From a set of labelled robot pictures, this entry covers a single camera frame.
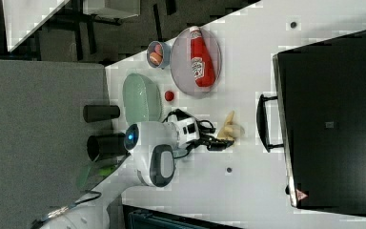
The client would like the grey round plate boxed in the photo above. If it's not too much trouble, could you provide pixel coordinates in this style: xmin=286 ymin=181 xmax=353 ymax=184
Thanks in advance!
xmin=170 ymin=29 xmax=222 ymax=98

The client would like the pink fruit toy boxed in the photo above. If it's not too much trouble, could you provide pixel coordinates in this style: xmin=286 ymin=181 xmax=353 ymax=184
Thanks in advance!
xmin=154 ymin=44 xmax=163 ymax=55

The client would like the peeled yellow banana toy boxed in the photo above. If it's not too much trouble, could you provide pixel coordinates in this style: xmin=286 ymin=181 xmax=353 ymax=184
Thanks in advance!
xmin=217 ymin=111 xmax=244 ymax=140

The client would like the large black cylinder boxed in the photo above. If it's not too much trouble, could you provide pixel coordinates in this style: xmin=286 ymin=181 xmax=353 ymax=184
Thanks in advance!
xmin=87 ymin=133 xmax=128 ymax=161

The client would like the green slotted spatula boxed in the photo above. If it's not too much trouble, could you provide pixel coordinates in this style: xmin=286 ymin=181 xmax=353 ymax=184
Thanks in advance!
xmin=76 ymin=164 xmax=115 ymax=190

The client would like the orange fruit toy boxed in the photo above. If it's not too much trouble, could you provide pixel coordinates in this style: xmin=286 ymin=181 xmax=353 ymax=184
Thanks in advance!
xmin=150 ymin=52 xmax=163 ymax=66

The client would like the green oval colander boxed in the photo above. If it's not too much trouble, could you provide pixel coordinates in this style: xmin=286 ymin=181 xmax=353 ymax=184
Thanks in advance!
xmin=123 ymin=73 xmax=162 ymax=125

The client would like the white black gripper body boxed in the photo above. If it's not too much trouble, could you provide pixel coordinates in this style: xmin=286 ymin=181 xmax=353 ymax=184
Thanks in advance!
xmin=175 ymin=117 xmax=200 ymax=148

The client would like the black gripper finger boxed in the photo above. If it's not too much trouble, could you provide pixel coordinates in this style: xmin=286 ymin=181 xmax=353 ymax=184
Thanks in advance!
xmin=198 ymin=120 xmax=215 ymax=134
xmin=201 ymin=137 xmax=234 ymax=151

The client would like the toaster oven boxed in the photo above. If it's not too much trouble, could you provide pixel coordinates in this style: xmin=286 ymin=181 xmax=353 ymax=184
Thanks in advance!
xmin=272 ymin=30 xmax=366 ymax=217

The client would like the small red ball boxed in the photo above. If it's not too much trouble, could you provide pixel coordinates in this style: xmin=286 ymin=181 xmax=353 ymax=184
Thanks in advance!
xmin=164 ymin=91 xmax=174 ymax=102

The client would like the red ketchup bottle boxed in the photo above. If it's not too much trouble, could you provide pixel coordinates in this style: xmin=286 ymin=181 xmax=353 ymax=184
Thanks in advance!
xmin=190 ymin=26 xmax=215 ymax=88

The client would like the blue bowl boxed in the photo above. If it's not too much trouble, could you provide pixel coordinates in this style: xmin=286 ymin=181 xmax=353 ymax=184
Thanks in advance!
xmin=146 ymin=41 xmax=171 ymax=69

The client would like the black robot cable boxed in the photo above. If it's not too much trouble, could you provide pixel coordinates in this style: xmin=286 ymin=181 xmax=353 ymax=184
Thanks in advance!
xmin=161 ymin=108 xmax=194 ymax=124

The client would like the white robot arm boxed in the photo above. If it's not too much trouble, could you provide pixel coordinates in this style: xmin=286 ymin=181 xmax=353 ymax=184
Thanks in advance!
xmin=30 ymin=116 xmax=234 ymax=229

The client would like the small black cylinder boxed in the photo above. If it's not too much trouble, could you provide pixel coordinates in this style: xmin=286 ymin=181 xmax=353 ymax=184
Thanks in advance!
xmin=83 ymin=105 xmax=120 ymax=123

